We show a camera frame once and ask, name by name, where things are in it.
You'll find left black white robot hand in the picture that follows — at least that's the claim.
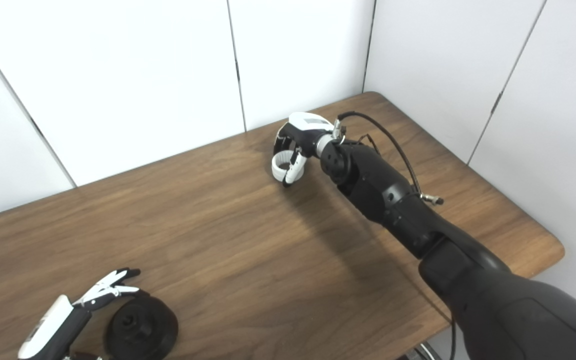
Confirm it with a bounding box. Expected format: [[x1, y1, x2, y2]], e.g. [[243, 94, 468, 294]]
[[17, 268, 141, 360]]

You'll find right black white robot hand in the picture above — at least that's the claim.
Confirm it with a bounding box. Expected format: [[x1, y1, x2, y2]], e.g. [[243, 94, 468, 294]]
[[271, 112, 336, 188]]

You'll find white ribbed plastic ring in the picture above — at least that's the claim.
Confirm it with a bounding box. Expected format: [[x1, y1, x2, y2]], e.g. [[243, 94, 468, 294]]
[[271, 151, 299, 183]]

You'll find round black plastic part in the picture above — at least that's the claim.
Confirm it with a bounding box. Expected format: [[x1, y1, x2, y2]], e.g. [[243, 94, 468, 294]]
[[104, 295, 179, 360]]

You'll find right arm thin wire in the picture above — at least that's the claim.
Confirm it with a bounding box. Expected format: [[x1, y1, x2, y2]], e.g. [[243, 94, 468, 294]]
[[358, 133, 381, 156]]

